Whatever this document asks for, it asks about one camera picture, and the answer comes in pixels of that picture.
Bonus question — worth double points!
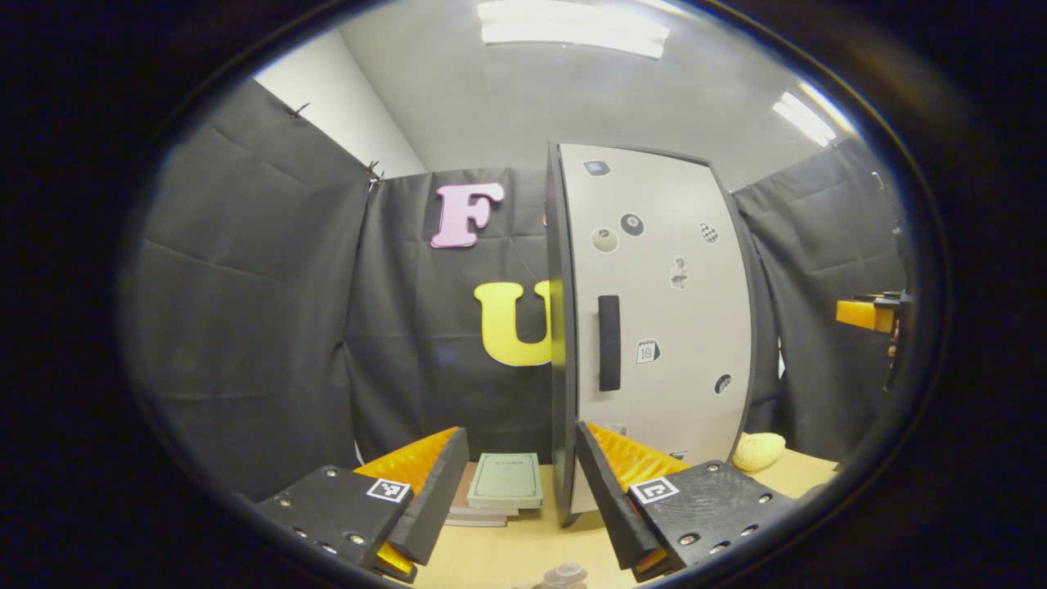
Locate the black backdrop cloth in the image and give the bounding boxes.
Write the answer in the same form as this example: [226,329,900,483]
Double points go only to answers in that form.
[131,78,914,501]

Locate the clear plastic bottle pink label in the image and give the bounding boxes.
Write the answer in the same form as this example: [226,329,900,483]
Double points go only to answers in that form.
[532,561,590,589]

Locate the dark grey cabinet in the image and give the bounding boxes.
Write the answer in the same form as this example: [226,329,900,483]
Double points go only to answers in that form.
[544,141,758,529]

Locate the light grey cabinet door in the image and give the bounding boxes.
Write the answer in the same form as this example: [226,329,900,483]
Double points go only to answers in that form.
[556,144,756,516]

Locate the wide ceiling light panel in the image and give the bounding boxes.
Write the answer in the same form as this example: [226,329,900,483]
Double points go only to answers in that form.
[478,0,672,61]

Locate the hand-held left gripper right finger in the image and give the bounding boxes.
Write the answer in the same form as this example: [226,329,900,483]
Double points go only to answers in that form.
[575,421,799,582]

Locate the yellow knitted object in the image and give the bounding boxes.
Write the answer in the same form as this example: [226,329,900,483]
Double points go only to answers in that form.
[732,432,788,474]

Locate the narrow ceiling light panel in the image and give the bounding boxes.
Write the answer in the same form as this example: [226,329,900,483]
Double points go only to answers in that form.
[771,80,856,149]

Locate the green book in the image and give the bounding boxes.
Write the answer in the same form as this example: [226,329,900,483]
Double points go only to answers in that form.
[467,452,545,510]

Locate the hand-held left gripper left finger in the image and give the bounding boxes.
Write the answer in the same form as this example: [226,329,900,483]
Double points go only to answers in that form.
[255,426,471,584]

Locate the black cabinet door handle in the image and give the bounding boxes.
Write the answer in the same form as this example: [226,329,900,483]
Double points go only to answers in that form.
[598,295,622,393]

